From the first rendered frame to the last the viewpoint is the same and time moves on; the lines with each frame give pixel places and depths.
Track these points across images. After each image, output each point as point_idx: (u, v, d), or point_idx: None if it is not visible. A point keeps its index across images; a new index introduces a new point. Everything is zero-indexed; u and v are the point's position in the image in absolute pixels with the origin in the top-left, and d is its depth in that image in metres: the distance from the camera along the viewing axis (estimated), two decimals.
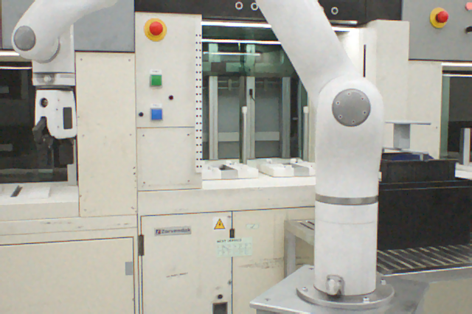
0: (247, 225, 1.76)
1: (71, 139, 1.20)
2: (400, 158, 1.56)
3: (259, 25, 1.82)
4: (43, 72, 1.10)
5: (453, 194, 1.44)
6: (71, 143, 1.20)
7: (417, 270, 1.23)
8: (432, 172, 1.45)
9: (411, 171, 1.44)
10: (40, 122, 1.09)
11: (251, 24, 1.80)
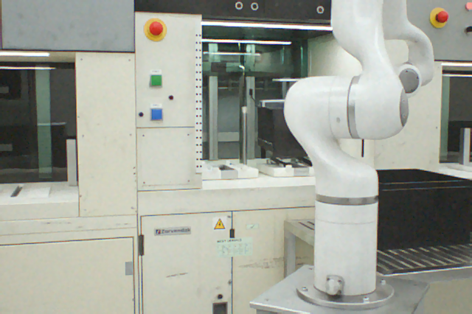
0: (247, 225, 1.76)
1: None
2: None
3: (259, 25, 1.82)
4: None
5: (453, 194, 1.44)
6: None
7: (417, 270, 1.23)
8: None
9: None
10: None
11: (251, 24, 1.80)
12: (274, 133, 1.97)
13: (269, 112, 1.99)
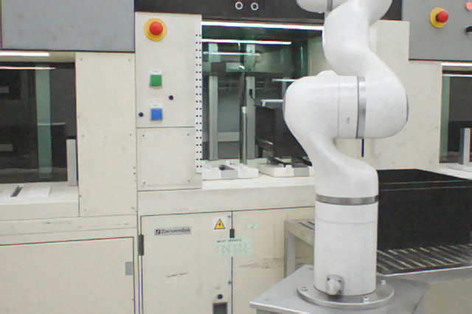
0: (247, 225, 1.76)
1: None
2: None
3: (259, 25, 1.82)
4: None
5: (453, 194, 1.44)
6: None
7: (417, 270, 1.23)
8: None
9: None
10: None
11: (251, 24, 1.80)
12: (276, 132, 1.97)
13: (271, 111, 2.00)
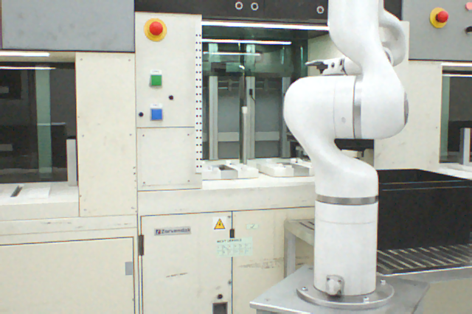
0: (247, 225, 1.76)
1: None
2: None
3: (259, 25, 1.82)
4: (344, 64, 1.58)
5: (453, 194, 1.44)
6: None
7: (417, 270, 1.23)
8: None
9: None
10: (322, 66, 1.68)
11: (251, 24, 1.80)
12: None
13: None
